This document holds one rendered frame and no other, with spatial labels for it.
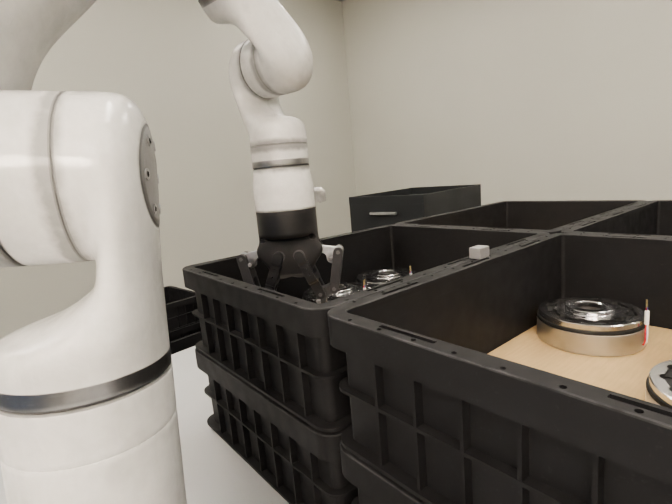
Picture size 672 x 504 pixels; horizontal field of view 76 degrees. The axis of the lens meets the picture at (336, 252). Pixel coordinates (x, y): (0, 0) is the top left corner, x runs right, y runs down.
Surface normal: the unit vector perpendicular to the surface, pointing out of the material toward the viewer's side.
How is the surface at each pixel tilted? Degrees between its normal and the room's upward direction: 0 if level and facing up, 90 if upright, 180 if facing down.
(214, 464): 0
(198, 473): 0
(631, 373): 0
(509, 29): 90
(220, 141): 90
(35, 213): 107
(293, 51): 84
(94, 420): 89
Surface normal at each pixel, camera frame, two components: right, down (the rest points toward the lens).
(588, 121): -0.68, 0.19
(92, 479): 0.40, 0.11
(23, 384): -0.07, 0.10
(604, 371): -0.08, -0.98
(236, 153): 0.73, 0.06
